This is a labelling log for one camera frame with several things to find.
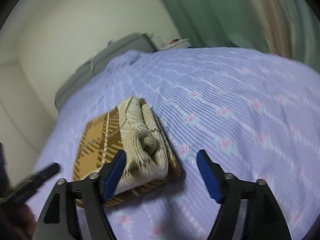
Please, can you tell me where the brown plaid knit sweater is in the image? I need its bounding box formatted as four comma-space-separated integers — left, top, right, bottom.
72, 96, 182, 207

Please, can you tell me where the purple floral bed sheet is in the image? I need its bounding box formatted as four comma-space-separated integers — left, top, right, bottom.
35, 48, 319, 239

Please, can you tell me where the grey upholstered headboard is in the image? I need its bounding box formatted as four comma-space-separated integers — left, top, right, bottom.
54, 33, 157, 112

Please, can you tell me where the white bedside table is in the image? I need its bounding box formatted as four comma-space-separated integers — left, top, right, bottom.
159, 38, 192, 50

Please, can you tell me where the green curtain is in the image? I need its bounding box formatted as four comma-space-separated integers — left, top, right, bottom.
161, 0, 319, 70

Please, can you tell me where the beige curtain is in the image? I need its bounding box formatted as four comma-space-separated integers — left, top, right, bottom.
251, 0, 292, 58

